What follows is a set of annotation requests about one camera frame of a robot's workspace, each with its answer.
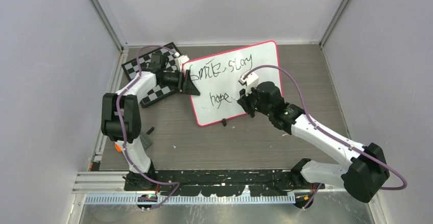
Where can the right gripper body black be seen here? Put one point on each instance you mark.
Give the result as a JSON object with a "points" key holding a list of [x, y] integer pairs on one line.
{"points": [[252, 102]]}

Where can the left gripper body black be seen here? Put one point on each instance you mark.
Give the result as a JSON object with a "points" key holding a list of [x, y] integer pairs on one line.
{"points": [[174, 80]]}

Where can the whiteboard with pink frame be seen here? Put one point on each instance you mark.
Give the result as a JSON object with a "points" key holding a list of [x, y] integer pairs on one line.
{"points": [[216, 77]]}

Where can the black marker cap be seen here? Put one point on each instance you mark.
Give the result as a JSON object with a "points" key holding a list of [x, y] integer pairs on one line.
{"points": [[150, 131]]}

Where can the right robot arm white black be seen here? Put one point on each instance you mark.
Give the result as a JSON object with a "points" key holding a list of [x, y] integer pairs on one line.
{"points": [[358, 168]]}

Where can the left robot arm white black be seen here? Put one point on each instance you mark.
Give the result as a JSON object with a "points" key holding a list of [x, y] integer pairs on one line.
{"points": [[121, 121]]}

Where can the black white chessboard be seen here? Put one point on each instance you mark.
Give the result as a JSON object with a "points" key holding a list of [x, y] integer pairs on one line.
{"points": [[143, 75]]}

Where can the grey studded baseplate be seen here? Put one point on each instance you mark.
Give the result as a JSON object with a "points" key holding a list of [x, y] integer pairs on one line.
{"points": [[145, 141]]}

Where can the orange curved brick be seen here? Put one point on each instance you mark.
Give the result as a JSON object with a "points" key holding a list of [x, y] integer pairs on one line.
{"points": [[118, 148]]}

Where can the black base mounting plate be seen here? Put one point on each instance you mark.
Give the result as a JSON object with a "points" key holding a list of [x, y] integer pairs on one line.
{"points": [[222, 183]]}

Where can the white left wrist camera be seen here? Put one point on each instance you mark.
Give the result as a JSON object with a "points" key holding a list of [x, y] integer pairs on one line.
{"points": [[180, 60]]}

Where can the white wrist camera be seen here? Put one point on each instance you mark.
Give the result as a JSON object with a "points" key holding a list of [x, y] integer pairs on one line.
{"points": [[249, 80], [180, 60]]}

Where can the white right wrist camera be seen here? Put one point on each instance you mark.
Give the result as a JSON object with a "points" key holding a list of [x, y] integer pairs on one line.
{"points": [[249, 80]]}

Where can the aluminium frame rail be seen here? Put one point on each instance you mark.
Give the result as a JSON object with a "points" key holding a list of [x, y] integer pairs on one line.
{"points": [[107, 188]]}

